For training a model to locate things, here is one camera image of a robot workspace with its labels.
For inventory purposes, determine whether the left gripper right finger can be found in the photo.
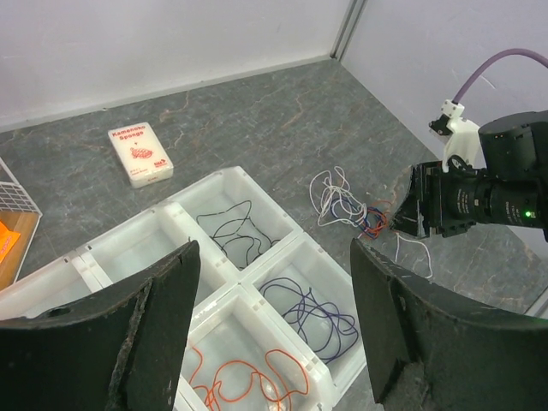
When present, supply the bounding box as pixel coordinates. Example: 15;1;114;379
350;240;547;410

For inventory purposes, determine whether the orange wire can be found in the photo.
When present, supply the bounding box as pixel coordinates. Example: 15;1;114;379
188;346;310;411
354;200;395;240

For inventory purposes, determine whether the white wire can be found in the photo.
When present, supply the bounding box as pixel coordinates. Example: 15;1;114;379
308;166;433;280

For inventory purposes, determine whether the white compartment tray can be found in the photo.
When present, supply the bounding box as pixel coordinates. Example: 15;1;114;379
1;167;366;410

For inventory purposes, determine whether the orange snack box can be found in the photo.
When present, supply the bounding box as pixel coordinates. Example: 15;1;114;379
0;221;21;262

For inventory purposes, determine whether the white sponge box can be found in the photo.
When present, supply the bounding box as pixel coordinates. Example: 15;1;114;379
108;122;174;188

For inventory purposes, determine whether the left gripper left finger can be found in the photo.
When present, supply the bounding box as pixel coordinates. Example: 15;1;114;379
1;241;200;410

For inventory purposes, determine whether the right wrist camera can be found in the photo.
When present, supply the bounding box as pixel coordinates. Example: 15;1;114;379
429;99;480;173

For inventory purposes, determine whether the white wire shelf rack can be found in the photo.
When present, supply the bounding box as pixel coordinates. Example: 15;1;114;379
1;160;42;289

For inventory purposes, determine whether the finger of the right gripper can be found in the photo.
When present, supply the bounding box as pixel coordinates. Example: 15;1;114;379
393;166;422;223
390;213;422;236

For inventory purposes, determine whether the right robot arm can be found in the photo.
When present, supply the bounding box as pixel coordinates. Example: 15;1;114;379
390;111;547;239

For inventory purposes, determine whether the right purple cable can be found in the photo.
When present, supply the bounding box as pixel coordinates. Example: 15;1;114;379
453;47;548;106

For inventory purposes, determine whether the black wire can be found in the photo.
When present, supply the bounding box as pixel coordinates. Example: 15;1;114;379
195;200;280;271

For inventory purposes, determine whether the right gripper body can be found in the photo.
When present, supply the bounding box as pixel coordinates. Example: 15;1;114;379
411;161;449;238

